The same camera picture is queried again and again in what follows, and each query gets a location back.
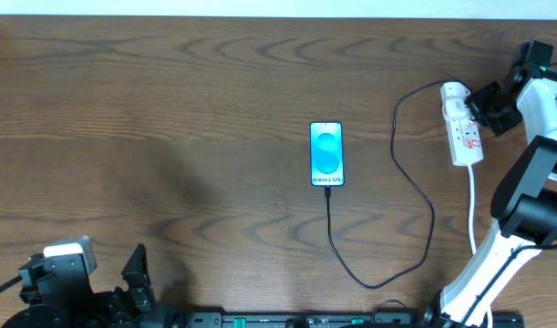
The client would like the black USB charging cable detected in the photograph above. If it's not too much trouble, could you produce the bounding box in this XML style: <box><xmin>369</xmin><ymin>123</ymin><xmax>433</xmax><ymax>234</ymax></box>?
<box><xmin>324</xmin><ymin>77</ymin><xmax>476</xmax><ymax>291</ymax></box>

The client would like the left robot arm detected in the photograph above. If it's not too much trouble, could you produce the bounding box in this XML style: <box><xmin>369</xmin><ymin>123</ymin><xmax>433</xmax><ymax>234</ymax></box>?
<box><xmin>4</xmin><ymin>243</ymin><xmax>156</xmax><ymax>327</ymax></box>

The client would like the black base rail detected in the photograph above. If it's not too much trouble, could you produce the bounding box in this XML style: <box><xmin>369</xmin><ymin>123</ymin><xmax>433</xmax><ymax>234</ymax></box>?
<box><xmin>181</xmin><ymin>311</ymin><xmax>525</xmax><ymax>328</ymax></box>

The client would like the blue Galaxy smartphone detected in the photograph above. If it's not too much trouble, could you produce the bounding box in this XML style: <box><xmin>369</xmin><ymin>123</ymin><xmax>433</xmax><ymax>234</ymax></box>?
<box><xmin>309</xmin><ymin>121</ymin><xmax>345</xmax><ymax>187</ymax></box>

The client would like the white USB charger adapter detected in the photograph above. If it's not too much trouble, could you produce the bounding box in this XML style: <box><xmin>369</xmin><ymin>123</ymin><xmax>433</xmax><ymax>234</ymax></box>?
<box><xmin>440</xmin><ymin>82</ymin><xmax>472</xmax><ymax>121</ymax></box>

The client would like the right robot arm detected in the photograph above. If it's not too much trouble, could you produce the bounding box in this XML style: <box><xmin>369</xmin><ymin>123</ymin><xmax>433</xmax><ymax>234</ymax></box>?
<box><xmin>422</xmin><ymin>41</ymin><xmax>557</xmax><ymax>327</ymax></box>

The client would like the white power strip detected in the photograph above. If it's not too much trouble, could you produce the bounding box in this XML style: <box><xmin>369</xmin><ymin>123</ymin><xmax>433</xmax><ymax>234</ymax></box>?
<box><xmin>442</xmin><ymin>98</ymin><xmax>483</xmax><ymax>167</ymax></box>

